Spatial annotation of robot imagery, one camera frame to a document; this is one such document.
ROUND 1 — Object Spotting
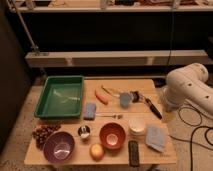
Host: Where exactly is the blue sponge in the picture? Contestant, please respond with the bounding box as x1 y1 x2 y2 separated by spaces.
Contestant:
83 103 96 120

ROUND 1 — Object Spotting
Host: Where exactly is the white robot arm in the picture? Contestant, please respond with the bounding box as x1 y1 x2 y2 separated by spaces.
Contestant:
161 63 213 116

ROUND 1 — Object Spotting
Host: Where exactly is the blue plastic cup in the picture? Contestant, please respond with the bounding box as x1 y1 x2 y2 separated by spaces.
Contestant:
119 93 132 108

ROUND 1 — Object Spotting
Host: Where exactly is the small metal cup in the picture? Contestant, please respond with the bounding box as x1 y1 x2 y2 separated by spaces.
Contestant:
78 125 90 140

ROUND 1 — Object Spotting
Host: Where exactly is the orange carrot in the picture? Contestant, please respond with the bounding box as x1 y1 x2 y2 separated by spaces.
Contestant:
95 90 108 105

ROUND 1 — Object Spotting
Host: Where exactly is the green plastic tray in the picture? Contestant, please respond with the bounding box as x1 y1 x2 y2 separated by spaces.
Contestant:
34 76 84 119

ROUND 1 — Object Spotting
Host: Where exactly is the orange bowl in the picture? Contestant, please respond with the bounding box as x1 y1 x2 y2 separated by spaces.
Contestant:
99 122 126 150

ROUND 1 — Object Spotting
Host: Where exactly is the black remote control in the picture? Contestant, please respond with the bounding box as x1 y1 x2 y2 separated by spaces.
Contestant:
128 140 140 167

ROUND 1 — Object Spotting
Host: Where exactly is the yellow apple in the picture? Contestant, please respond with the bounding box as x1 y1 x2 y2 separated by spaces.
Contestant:
90 144 104 161

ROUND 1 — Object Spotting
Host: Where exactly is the blue folded cloth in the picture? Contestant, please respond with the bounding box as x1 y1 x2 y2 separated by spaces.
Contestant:
145 125 167 152

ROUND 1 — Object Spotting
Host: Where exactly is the purple bowl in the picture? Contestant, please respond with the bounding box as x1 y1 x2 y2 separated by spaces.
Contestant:
43 132 75 164

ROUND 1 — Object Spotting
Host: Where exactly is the bunch of red grapes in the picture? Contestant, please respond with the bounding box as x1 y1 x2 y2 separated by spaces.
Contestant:
32 125 61 150

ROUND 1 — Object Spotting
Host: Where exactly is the black handled kitchen tool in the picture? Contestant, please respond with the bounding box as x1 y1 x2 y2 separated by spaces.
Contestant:
130 91 162 119

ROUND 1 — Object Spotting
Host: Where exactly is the black cable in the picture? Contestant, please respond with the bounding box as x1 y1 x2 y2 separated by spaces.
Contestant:
169 103 213 171

